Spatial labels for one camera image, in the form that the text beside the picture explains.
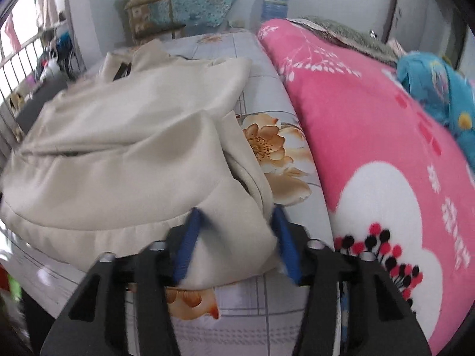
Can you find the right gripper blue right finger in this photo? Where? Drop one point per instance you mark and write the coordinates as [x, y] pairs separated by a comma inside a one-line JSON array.
[[380, 322]]

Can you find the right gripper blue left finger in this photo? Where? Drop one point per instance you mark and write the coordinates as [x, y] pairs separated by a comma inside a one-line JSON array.
[[93, 321]]

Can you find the beige zip-up jacket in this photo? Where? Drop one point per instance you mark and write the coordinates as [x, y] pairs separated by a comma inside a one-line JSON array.
[[113, 163]]

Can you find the pink floral blanket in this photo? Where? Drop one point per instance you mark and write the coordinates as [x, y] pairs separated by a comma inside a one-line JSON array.
[[395, 182]]

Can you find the grey flat board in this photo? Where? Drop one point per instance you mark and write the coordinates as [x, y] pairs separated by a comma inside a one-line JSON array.
[[46, 92]]

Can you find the blue patterned cloth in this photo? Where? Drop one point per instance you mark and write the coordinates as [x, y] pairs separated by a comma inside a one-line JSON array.
[[446, 95]]

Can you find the metal window railing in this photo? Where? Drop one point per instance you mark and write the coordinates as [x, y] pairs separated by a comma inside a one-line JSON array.
[[18, 83]]

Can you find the grey fuzzy blanket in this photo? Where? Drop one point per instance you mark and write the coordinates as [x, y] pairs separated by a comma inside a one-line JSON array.
[[346, 37]]

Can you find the wooden chair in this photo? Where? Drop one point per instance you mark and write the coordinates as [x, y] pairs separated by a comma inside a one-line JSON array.
[[144, 27]]

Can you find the blue water jug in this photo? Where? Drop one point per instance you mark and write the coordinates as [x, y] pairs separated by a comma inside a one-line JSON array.
[[274, 9]]

